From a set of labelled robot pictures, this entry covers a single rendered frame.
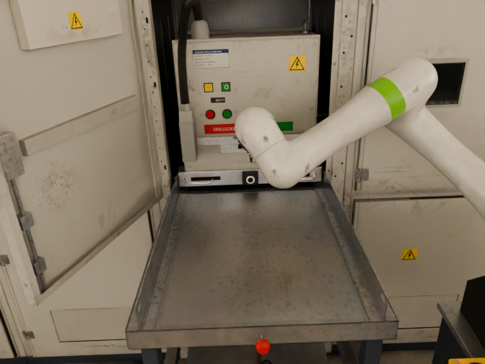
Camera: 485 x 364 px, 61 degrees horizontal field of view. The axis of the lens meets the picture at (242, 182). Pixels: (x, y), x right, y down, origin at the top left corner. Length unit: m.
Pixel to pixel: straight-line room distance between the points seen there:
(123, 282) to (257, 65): 1.02
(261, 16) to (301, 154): 1.22
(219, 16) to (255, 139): 1.20
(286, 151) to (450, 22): 0.72
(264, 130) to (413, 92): 0.40
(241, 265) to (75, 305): 0.97
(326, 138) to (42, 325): 1.50
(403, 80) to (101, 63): 0.83
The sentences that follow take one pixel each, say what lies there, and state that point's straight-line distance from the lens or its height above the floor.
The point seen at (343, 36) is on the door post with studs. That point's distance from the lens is 1.43.
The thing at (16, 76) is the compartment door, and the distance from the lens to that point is 1.08.
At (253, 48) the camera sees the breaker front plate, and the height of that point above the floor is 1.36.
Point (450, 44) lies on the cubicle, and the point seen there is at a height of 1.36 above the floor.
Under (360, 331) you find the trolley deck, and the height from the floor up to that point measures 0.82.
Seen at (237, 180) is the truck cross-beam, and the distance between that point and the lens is 1.55.
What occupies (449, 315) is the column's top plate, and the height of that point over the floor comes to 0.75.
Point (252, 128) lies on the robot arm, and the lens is 1.05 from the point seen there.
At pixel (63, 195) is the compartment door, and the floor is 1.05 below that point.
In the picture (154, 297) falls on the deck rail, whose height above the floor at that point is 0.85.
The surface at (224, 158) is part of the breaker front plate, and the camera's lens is 1.53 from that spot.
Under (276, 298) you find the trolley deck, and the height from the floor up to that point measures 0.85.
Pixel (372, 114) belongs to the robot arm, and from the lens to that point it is 1.12.
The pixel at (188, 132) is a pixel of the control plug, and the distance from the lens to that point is 1.39.
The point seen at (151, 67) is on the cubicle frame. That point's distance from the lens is 1.42.
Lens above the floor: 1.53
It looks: 25 degrees down
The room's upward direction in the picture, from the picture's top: 2 degrees counter-clockwise
